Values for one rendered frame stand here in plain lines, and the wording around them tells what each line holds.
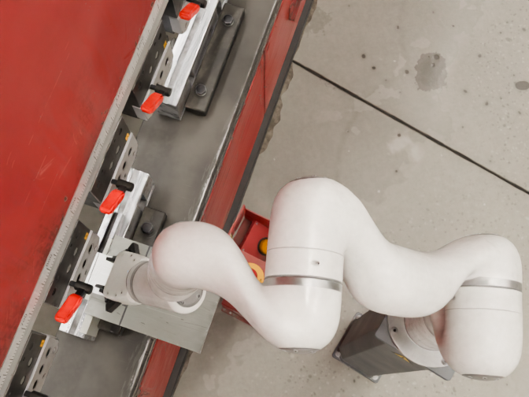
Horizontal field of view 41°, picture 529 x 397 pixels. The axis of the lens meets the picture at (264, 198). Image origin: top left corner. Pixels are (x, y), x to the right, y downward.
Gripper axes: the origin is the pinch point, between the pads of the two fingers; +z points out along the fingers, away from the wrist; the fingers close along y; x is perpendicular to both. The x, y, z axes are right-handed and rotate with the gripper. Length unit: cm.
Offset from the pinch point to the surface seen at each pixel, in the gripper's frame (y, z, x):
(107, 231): -9.1, 6.7, -1.3
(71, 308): 9.5, -22.4, -15.1
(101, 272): 0.0, 4.2, -0.1
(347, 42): -123, 62, 87
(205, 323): 2.9, -11.6, 19.1
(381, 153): -83, 45, 107
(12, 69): -13, -55, -47
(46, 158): -8, -40, -35
